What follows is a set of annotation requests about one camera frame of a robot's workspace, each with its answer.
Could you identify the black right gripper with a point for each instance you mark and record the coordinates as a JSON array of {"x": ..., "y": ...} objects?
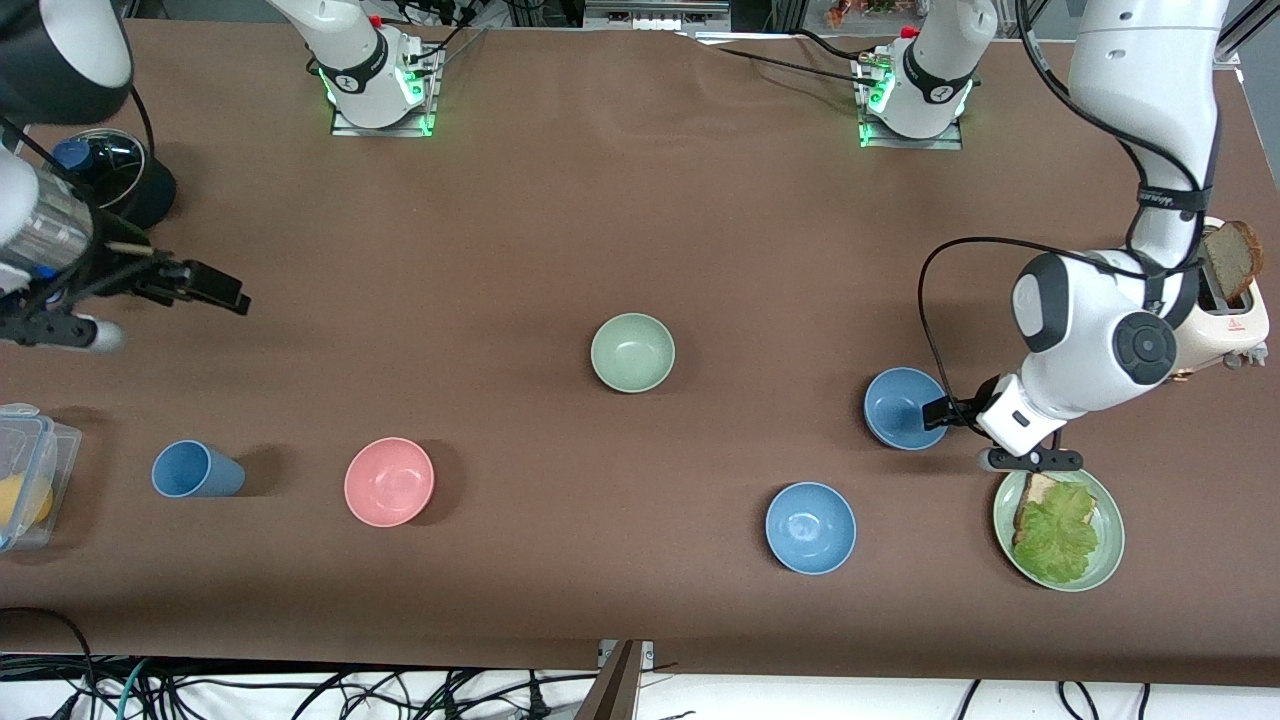
[{"x": 112, "y": 270}]

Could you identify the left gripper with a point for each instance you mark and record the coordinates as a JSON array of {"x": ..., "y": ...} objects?
[{"x": 963, "y": 411}]

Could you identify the blue bowl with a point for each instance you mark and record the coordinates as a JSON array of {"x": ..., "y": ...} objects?
[
  {"x": 895, "y": 410},
  {"x": 810, "y": 528}
]

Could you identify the green bowl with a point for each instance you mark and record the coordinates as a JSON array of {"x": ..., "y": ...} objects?
[{"x": 632, "y": 352}]

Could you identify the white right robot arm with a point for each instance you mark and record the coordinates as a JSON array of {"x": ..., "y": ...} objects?
[{"x": 350, "y": 45}]

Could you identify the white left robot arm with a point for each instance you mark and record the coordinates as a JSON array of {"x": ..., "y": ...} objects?
[{"x": 1150, "y": 80}]

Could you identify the pink bowl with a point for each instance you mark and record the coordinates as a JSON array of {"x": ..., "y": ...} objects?
[{"x": 390, "y": 482}]

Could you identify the black round pot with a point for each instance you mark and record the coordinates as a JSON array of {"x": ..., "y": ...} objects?
[{"x": 155, "y": 195}]

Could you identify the bread slice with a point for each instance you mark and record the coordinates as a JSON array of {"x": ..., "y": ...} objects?
[{"x": 1035, "y": 492}]

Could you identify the glass lid blue knob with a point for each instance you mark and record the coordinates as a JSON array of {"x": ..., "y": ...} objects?
[{"x": 95, "y": 160}]

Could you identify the green lettuce leaf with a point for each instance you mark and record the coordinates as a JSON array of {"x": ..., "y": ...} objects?
[{"x": 1060, "y": 535}]

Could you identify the blue ribbed cup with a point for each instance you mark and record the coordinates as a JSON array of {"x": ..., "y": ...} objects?
[{"x": 195, "y": 470}]

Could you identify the green plate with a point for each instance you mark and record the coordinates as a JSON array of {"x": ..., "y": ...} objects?
[{"x": 1110, "y": 540}]

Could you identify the clear plastic container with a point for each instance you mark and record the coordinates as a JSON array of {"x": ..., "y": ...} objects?
[{"x": 45, "y": 440}]

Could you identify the yellow fruit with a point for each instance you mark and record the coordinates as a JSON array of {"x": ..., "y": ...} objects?
[{"x": 20, "y": 505}]

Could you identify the cream toaster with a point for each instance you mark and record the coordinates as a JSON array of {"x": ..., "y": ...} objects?
[{"x": 1235, "y": 330}]

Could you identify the brown toast slice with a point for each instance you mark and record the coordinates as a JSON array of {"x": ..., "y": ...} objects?
[{"x": 1232, "y": 262}]

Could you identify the brown angled bar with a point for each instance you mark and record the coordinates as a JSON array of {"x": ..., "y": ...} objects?
[{"x": 612, "y": 690}]

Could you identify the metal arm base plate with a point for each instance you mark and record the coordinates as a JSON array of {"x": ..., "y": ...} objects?
[
  {"x": 915, "y": 144},
  {"x": 385, "y": 130}
]

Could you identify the metal table bracket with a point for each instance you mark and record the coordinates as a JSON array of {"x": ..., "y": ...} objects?
[{"x": 648, "y": 654}]

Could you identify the grey metal frame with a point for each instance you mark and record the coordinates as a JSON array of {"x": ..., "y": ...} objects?
[{"x": 650, "y": 18}]

